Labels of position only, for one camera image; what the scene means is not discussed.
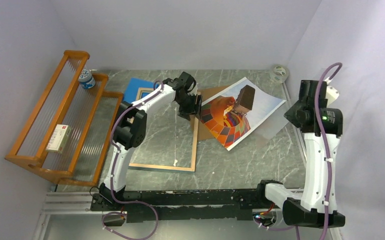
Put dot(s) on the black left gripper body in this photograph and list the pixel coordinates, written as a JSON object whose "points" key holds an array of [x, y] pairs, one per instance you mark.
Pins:
{"points": [[187, 105]]}

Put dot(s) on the hot air balloon photo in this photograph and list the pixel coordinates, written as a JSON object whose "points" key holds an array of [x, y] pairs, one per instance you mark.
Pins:
{"points": [[238, 110]]}

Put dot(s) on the blue wooden picture frame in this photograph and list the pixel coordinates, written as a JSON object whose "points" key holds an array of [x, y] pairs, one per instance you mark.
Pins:
{"points": [[170, 142]]}

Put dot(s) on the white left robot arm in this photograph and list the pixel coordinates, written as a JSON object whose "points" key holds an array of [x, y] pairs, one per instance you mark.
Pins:
{"points": [[130, 126]]}

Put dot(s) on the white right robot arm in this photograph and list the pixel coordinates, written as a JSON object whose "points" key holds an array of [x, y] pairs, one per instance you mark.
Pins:
{"points": [[322, 128]]}

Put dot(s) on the brown cardboard backing board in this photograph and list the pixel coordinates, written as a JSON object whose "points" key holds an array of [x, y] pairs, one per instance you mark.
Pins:
{"points": [[203, 133]]}

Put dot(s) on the clear tape roll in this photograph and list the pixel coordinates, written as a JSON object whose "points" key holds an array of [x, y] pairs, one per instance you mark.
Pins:
{"points": [[278, 73]]}

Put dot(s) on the blue white round tin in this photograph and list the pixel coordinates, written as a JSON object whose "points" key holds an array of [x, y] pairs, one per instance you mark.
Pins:
{"points": [[86, 79]]}

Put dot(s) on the orange wooden rack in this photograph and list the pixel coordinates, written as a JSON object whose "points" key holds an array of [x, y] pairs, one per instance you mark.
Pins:
{"points": [[65, 102]]}

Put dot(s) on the white medicine box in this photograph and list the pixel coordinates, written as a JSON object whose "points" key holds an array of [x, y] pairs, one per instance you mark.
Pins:
{"points": [[59, 138]]}

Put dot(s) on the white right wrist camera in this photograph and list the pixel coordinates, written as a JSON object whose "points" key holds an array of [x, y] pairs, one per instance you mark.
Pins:
{"points": [[332, 93]]}

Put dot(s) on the aluminium extrusion table rail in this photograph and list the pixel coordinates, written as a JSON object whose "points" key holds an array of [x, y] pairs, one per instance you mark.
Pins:
{"points": [[63, 203]]}

